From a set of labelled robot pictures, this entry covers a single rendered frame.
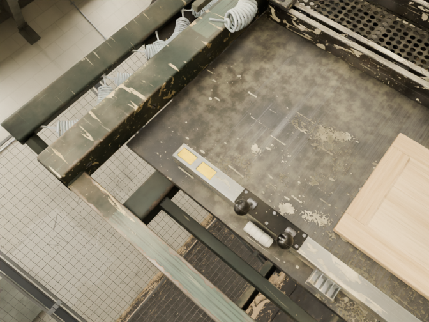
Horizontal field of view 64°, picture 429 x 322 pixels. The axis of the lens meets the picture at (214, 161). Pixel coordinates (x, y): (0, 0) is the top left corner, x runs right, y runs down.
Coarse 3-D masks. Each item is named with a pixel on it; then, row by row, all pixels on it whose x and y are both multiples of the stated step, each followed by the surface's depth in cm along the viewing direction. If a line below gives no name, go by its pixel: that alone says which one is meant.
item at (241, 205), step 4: (240, 200) 79; (244, 200) 79; (248, 200) 88; (252, 200) 88; (236, 204) 78; (240, 204) 78; (244, 204) 78; (248, 204) 78; (252, 204) 88; (256, 204) 88; (236, 208) 78; (240, 208) 77; (244, 208) 77; (248, 208) 78; (252, 208) 88; (236, 212) 78; (240, 212) 78; (244, 212) 78
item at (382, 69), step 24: (288, 0) 113; (288, 24) 120; (312, 24) 113; (336, 24) 113; (336, 48) 113; (360, 48) 109; (384, 48) 108; (384, 72) 108; (408, 72) 104; (408, 96) 109
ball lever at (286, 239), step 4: (288, 228) 85; (284, 232) 76; (288, 232) 84; (292, 232) 85; (280, 236) 75; (284, 236) 74; (288, 236) 75; (292, 236) 84; (276, 240) 76; (280, 240) 74; (284, 240) 74; (288, 240) 74; (292, 240) 75; (280, 244) 74; (284, 244) 74; (288, 244) 74; (292, 244) 75; (280, 248) 75; (284, 248) 75; (288, 248) 75
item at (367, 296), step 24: (192, 168) 95; (216, 168) 95; (216, 192) 94; (240, 192) 91; (312, 240) 86; (312, 264) 84; (336, 264) 83; (360, 288) 81; (384, 312) 79; (408, 312) 79
